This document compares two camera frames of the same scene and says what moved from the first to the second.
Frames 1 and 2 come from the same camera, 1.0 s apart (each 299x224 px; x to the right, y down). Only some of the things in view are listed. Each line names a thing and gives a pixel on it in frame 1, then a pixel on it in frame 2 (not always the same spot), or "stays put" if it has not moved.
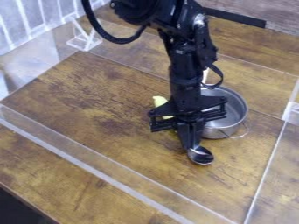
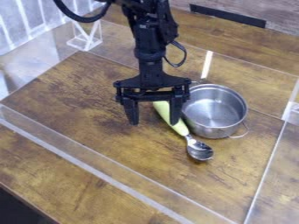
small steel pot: x=222 y=128 stays put
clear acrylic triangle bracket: x=85 y=39 stays put
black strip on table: x=234 y=17 stays put
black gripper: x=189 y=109 -> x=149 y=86
